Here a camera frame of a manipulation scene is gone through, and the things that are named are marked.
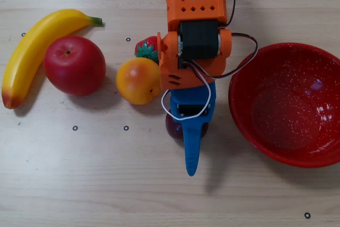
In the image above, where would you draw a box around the red speckled enamel bowl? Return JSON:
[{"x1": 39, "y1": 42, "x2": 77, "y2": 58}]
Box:
[{"x1": 228, "y1": 42, "x2": 340, "y2": 169}]

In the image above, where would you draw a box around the orange toy peach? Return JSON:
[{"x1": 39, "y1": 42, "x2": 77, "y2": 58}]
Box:
[{"x1": 115, "y1": 57, "x2": 163, "y2": 106}]

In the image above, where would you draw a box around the red toy apple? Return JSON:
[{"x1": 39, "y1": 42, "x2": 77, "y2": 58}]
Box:
[{"x1": 42, "y1": 35, "x2": 107, "y2": 97}]

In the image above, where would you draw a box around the dark purple toy plum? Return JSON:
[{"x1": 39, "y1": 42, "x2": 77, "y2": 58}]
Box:
[{"x1": 165, "y1": 112, "x2": 209, "y2": 141}]

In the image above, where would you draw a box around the yellow toy banana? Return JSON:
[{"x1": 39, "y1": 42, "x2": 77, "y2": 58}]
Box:
[{"x1": 1, "y1": 9, "x2": 103, "y2": 110}]

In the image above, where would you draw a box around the red toy strawberry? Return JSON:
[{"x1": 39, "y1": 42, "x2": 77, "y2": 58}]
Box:
[{"x1": 134, "y1": 36, "x2": 160, "y2": 65}]

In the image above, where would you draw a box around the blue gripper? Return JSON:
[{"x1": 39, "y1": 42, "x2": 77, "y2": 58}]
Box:
[{"x1": 169, "y1": 81, "x2": 217, "y2": 178}]

